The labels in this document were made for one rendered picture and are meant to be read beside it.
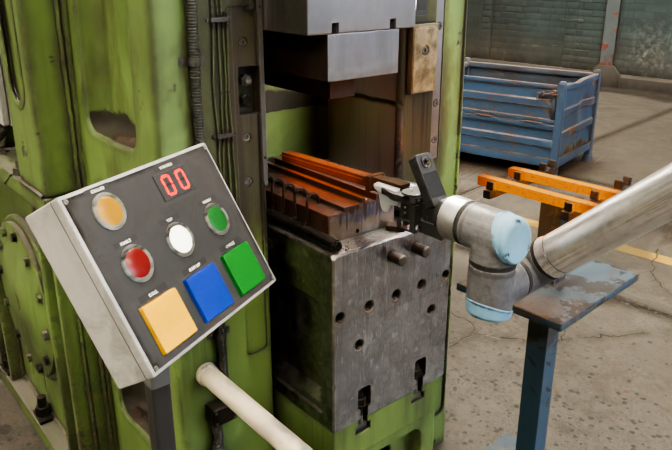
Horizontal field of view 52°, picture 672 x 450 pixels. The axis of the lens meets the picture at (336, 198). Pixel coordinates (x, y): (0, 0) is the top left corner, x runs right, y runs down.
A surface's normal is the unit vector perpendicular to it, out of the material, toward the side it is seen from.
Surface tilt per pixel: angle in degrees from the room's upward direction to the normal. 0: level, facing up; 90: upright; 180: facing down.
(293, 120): 90
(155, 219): 60
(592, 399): 0
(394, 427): 90
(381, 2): 90
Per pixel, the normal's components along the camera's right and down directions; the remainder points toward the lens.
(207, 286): 0.78, -0.35
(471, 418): 0.00, -0.95
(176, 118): 0.64, 0.25
